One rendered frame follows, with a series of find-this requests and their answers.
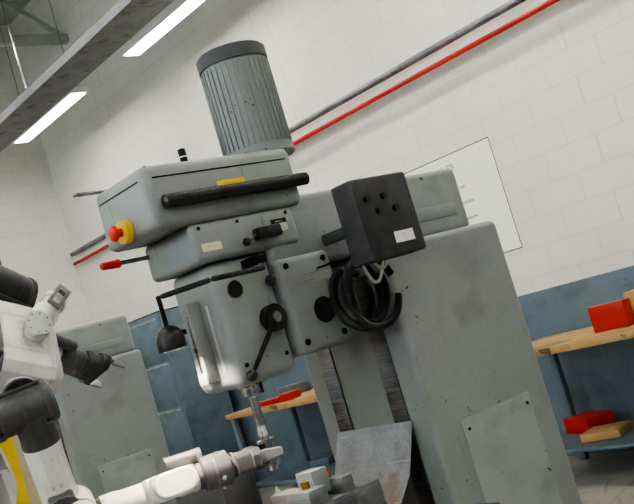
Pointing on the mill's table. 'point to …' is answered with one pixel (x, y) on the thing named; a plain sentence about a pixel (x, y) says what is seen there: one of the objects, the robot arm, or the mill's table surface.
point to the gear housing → (216, 243)
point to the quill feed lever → (273, 316)
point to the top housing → (194, 214)
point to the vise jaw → (302, 496)
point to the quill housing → (237, 323)
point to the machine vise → (355, 490)
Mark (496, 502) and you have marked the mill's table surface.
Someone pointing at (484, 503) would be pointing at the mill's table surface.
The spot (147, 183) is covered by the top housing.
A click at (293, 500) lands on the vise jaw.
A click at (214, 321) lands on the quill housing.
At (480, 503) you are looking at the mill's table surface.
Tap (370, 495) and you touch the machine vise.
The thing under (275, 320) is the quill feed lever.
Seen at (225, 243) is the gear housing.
